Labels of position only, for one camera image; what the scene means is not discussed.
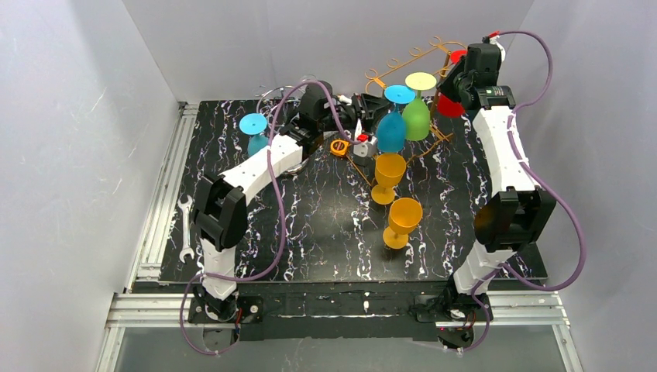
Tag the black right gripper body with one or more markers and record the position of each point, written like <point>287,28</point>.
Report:
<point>451,87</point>

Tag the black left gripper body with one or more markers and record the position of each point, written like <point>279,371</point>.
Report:
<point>366,108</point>

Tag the blue plastic goblet back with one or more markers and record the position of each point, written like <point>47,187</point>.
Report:
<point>391,130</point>

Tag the blue plastic goblet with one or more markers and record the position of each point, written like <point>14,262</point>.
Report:
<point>391,130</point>
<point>253,125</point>

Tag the gold wire glass rack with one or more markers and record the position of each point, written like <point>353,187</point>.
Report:
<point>453,51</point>

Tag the green plastic goblet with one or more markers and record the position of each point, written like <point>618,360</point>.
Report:
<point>416,114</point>

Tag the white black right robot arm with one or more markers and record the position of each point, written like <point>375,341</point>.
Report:
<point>518,209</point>

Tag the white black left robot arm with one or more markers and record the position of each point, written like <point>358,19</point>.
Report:
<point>218,213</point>

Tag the white small tool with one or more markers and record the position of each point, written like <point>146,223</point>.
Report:
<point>343,97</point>

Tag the yellow tape measure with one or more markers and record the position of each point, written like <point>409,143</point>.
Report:
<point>339,148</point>

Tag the orange plastic goblet far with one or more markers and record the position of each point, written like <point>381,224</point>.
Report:
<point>389,169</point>

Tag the orange plastic goblet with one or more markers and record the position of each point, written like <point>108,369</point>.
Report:
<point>389,169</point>
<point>404,216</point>

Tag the orange plastic goblet near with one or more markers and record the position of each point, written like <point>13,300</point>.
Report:
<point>404,216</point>

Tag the silver open-end wrench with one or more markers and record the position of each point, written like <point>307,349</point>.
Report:
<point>184,204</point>

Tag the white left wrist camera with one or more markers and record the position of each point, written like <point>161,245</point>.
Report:
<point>364,152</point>

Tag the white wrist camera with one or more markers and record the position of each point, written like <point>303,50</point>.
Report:
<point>493,39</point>
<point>364,152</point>

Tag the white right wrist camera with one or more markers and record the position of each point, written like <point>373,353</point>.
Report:
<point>493,39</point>

